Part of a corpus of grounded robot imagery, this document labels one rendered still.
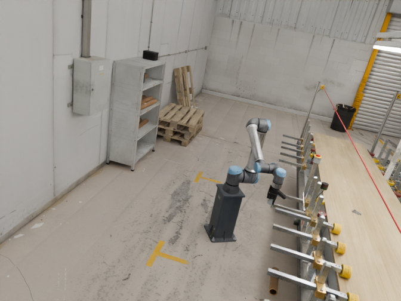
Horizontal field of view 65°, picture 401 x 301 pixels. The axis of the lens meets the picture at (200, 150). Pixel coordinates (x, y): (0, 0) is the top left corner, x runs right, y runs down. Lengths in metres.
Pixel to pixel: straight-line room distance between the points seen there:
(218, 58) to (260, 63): 1.34
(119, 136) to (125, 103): 0.51
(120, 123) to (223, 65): 6.38
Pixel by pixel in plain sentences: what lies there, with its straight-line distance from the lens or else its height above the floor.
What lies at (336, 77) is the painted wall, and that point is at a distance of 10.54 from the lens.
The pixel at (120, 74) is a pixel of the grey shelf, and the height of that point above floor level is 1.39.
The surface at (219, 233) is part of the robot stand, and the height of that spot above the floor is 0.10.
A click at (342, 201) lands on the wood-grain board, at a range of 3.36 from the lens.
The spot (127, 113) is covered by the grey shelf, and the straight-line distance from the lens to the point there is 4.54.
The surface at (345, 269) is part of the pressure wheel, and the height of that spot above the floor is 0.97.
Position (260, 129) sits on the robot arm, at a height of 1.35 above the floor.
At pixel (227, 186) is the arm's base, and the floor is 0.66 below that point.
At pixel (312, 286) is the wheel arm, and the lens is 2.10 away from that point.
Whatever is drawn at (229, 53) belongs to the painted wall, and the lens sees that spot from 10.43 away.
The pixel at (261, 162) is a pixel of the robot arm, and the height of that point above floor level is 1.19.
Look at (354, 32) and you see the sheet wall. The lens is 10.53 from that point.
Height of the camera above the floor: 2.27
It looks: 23 degrees down
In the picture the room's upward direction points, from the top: 11 degrees clockwise
